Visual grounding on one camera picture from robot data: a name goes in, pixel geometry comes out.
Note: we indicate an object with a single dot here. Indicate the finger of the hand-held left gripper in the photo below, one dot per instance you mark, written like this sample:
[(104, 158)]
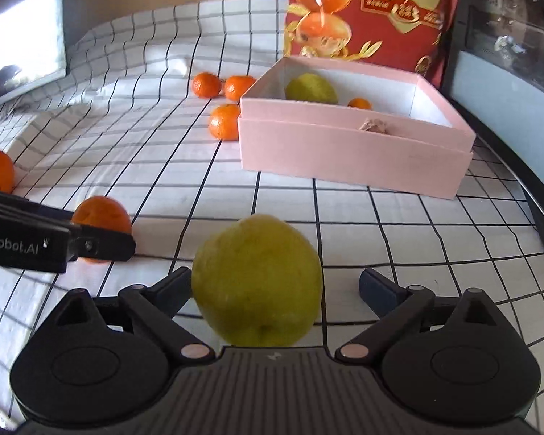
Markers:
[(104, 244)]

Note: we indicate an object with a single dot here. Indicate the small orange kumquat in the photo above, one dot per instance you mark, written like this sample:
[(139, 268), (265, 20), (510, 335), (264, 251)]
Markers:
[(359, 104)]

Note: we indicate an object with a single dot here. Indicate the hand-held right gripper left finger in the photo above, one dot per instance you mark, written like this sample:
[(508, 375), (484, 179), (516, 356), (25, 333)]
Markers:
[(172, 294)]

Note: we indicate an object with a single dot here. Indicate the white black checkered cloth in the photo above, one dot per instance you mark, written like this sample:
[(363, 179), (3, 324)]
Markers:
[(390, 244)]

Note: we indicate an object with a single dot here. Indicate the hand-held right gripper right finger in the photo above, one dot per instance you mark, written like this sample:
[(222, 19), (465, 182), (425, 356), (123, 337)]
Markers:
[(376, 290)]

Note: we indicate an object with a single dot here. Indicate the pink cardboard box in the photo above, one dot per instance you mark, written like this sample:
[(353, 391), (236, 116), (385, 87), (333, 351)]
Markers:
[(344, 163)]

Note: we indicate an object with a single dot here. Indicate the green lemon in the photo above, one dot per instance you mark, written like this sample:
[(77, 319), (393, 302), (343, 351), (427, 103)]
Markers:
[(254, 281), (310, 88)]

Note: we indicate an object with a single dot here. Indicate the dark monitor screen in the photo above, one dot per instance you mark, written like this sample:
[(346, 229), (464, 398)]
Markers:
[(18, 31)]

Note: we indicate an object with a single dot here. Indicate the black glass computer case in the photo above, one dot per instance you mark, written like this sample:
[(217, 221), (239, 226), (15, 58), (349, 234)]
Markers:
[(503, 31)]

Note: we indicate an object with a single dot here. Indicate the red snack bag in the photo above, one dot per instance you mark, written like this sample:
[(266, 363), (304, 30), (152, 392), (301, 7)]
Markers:
[(381, 31)]

